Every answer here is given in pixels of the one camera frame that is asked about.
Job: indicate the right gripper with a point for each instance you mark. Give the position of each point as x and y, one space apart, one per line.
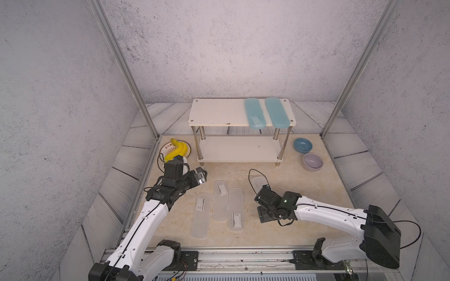
262 215

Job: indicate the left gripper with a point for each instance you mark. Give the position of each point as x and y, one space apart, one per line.
195 181

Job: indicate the teal pencil case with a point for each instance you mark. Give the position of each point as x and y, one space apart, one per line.
277 113
255 115

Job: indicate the clear pencil case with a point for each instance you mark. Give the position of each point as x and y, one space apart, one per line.
236 209
201 216
258 182
220 200

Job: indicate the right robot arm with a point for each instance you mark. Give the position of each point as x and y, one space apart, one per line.
372 234

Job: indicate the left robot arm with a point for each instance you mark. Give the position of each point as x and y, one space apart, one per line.
127 263

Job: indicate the white two-tier shelf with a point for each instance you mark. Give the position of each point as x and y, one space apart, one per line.
213 113

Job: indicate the yellow banana bunch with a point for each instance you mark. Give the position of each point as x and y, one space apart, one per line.
175 148

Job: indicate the patterned round plate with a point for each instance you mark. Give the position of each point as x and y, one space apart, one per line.
162 150

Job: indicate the purple ceramic bowl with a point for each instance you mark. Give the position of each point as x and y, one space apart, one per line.
312 162

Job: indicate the blue ceramic bowl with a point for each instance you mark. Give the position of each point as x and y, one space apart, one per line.
303 145

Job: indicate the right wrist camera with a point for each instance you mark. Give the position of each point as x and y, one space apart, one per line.
267 198

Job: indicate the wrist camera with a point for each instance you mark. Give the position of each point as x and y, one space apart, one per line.
267 198
176 168

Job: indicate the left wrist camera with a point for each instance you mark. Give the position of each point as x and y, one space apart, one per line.
176 168

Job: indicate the aluminium mounting rail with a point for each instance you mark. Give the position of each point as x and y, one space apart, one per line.
271 264

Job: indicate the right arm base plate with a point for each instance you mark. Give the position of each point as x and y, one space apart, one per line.
304 260

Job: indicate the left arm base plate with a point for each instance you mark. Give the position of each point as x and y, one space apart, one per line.
184 261

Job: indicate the left aluminium frame post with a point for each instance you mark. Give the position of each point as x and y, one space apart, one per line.
109 35

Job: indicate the aluminium frame post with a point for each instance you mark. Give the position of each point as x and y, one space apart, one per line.
362 62
109 35

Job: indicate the right aluminium frame post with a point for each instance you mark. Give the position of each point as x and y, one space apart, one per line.
362 62

